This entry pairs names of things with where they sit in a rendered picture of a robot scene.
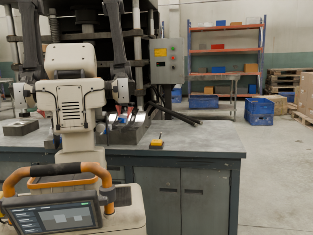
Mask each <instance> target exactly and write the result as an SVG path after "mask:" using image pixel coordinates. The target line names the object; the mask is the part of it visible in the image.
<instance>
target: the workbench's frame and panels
mask: <svg viewBox="0 0 313 235"><path fill-rule="evenodd" d="M62 149H63V148H58V149H57V150H55V149H46V150H45V148H44V147H9V146H0V191H3V190H2V187H3V183H4V181H5V180H6V179H7V178H8V177H9V176H10V175H11V174H12V173H13V172H14V171H15V170H17V169H19V168H21V167H28V166H35V165H47V164H55V157H54V156H55V154H56V153H57V152H58V151H59V150H62ZM241 159H246V153H239V152H187V151H151V150H116V149H105V160H106V162H107V171H108V172H109V173H110V175H111V178H112V184H114V185H120V184H129V183H137V184H139V185H140V187H141V190H142V196H143V204H144V210H145V216H146V234H147V235H238V207H239V186H240V169H241ZM29 179H30V177H25V178H22V179H21V180H20V181H19V182H18V183H17V184H16V185H15V186H14V188H15V192H16V193H17V194H25V193H30V189H28V188H27V182H28V180H29Z"/></svg>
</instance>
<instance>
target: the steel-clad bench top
mask: <svg viewBox="0 0 313 235"><path fill-rule="evenodd" d="M19 120H38V121H39V129H37V130H35V131H33V132H31V133H29V134H27V135H24V136H4V133H3V128H2V127H3V126H5V125H7V124H11V123H13V122H16V121H19ZM201 121H203V124H202V125H200V124H198V125H197V127H194V126H192V125H190V124H188V123H186V122H184V121H182V120H151V125H150V127H149V128H148V130H147V131H146V133H145V134H144V136H143V137H142V138H141V140H140V141H139V143H138V144H137V145H109V146H107V145H100V144H96V138H95V132H94V142H95V146H103V147H104V149H116V150H151V151H187V152H239V153H247V152H246V150H245V148H244V146H243V144H242V142H241V140H240V138H239V136H238V134H237V132H236V130H235V128H234V126H233V124H232V122H231V120H201ZM51 125H52V123H51V119H6V120H3V121H0V146H9V147H44V140H45V139H46V137H47V136H48V135H49V132H50V128H51ZM161 132H162V135H161V138H160V139H162V140H163V142H164V147H163V149H149V145H150V143H151V141H152V140H153V139H159V136H160V133H161Z"/></svg>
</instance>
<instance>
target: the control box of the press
mask: <svg viewBox="0 0 313 235"><path fill-rule="evenodd" d="M149 43H150V44H149V50H150V80H151V84H156V90H157V94H158V96H159V97H160V99H161V100H162V102H163V105H164V107H165V108H167V109H169V110H172V96H171V91H172V90H173V88H174V87H175V85H176V84H184V38H183V37H179V38H158V39H149ZM159 85H160V86H161V87H162V88H163V90H164V94H165V102H164V100H163V98H162V97H161V95H160V94H159ZM164 115H165V120H172V115H169V114H167V113H164Z"/></svg>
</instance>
